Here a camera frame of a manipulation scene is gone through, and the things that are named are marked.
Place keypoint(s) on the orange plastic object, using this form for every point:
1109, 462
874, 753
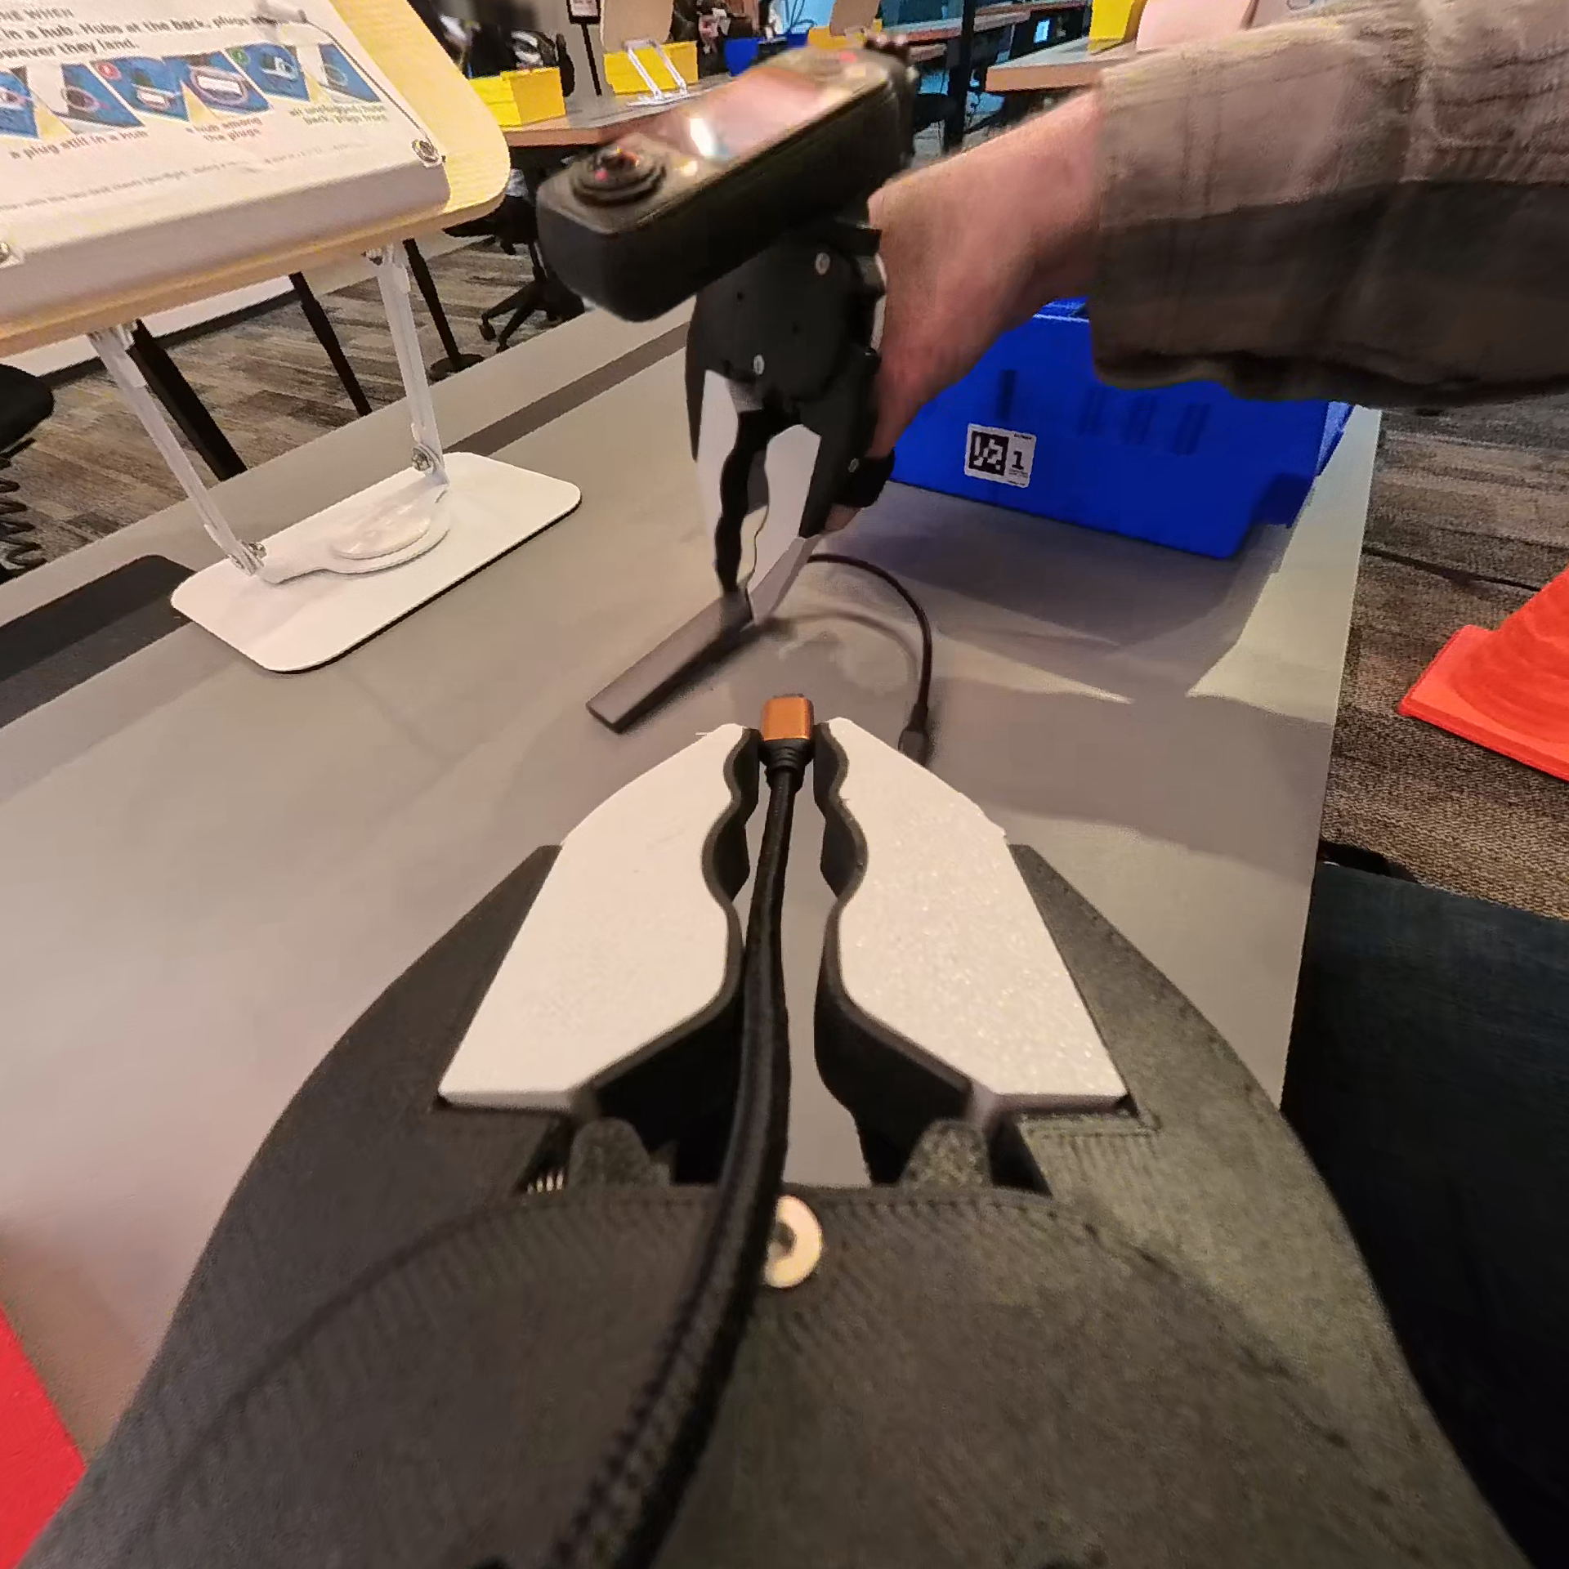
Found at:
1508, 687

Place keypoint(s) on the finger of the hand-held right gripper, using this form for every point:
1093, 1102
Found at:
736, 491
821, 480

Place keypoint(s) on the blue plastic bin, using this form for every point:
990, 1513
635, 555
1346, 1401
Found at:
1154, 455

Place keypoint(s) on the printed instruction sheet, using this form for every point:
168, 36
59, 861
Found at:
175, 124

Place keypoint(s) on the person's right forearm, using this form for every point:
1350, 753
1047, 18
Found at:
1325, 196

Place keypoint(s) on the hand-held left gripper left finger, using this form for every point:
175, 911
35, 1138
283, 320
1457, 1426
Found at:
603, 957

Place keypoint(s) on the person's dark trouser leg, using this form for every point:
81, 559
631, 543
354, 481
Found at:
1449, 1177

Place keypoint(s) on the wooden workbench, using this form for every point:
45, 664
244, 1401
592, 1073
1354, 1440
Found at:
638, 111

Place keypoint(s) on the red plastic bin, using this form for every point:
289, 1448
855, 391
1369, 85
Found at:
31, 1473

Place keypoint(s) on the white stand base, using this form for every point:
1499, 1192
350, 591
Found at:
394, 577

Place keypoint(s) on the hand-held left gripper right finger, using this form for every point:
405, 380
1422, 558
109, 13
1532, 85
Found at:
969, 957

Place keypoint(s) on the yellow plastic object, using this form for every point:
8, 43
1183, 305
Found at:
522, 93

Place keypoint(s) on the wooden display board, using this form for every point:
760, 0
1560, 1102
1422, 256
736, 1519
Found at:
465, 111

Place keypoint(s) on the dark USB hub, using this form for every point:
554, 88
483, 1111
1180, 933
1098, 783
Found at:
700, 648

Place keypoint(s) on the person's right hand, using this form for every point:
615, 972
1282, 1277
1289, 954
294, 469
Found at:
969, 271

